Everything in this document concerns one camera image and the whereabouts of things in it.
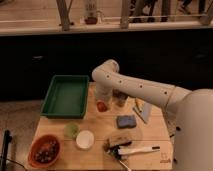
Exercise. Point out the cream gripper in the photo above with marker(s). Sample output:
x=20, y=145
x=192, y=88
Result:
x=102, y=95

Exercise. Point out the blue sponge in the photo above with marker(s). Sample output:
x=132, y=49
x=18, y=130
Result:
x=126, y=121

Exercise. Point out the small green cup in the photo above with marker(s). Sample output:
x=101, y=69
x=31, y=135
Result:
x=71, y=130

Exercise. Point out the orange bowl with food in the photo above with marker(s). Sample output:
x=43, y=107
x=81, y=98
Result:
x=44, y=152

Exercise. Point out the green plastic tray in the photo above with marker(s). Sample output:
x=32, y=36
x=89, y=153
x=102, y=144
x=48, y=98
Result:
x=66, y=97

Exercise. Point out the red apple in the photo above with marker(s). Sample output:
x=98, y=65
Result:
x=101, y=106

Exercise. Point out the white handled brush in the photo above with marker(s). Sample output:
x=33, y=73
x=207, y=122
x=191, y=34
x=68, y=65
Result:
x=118, y=152

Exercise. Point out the black stand post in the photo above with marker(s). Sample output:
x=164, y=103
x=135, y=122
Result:
x=3, y=156

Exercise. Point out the yellow corn cob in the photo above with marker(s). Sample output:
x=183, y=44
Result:
x=137, y=103

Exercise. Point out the grey blue cloth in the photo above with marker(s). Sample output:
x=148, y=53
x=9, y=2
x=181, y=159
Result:
x=144, y=112

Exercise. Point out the small dark glass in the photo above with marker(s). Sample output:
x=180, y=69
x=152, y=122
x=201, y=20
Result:
x=120, y=98

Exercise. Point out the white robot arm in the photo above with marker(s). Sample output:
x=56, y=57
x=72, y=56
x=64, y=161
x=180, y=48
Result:
x=193, y=142

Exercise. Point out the brown scrub block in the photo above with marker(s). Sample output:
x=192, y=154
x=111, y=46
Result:
x=116, y=141

